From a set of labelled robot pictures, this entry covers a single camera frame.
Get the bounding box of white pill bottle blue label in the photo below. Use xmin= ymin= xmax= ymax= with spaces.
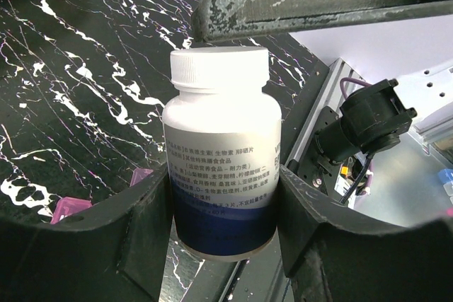
xmin=162 ymin=46 xmax=282 ymax=262

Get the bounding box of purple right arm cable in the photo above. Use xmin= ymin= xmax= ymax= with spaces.
xmin=339 ymin=76 xmax=372 ymax=100

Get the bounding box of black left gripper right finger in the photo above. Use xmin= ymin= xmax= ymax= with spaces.
xmin=277 ymin=167 xmax=452 ymax=301

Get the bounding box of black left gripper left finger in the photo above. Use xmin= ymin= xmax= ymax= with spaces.
xmin=1 ymin=166 xmax=173 ymax=301

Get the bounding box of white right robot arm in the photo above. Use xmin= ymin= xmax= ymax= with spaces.
xmin=192 ymin=0 xmax=452 ymax=162

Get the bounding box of pink weekly pill organizer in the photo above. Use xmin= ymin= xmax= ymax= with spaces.
xmin=50 ymin=168 xmax=154 ymax=224

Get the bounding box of aluminium frame rail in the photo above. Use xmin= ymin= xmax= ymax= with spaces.
xmin=285 ymin=58 xmax=362 ymax=173

